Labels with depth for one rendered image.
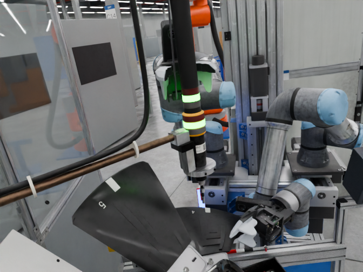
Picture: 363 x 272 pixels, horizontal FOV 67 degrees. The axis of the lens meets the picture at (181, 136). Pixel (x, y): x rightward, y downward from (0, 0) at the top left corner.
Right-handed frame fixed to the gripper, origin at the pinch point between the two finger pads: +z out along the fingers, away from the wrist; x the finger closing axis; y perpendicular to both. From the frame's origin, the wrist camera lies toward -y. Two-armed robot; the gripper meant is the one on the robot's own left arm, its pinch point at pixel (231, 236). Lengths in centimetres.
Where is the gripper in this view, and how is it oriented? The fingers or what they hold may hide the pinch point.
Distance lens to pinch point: 83.2
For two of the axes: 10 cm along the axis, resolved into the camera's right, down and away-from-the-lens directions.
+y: 6.2, 3.0, -7.3
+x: 0.7, 9.0, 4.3
